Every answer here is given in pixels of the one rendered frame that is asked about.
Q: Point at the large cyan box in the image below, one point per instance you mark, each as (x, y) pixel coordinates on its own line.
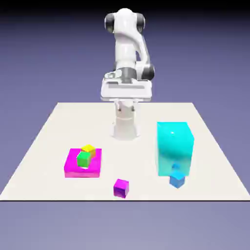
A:
(173, 144)

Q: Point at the small purple cube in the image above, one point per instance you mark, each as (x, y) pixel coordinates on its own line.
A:
(121, 187)

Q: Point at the large magenta box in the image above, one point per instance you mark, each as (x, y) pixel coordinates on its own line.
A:
(94, 166)

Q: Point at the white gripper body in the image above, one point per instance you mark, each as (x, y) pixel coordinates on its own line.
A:
(126, 92)

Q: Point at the small blue cube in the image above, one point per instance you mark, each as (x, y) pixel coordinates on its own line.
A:
(177, 179)

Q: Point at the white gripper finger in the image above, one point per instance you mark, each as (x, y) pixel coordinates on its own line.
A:
(119, 107)
(132, 107)

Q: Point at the small green cube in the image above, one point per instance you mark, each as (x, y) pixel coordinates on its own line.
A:
(83, 159)

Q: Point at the small yellow cube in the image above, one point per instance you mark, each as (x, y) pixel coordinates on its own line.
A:
(88, 148)

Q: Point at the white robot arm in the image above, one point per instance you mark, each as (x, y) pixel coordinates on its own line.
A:
(125, 29)

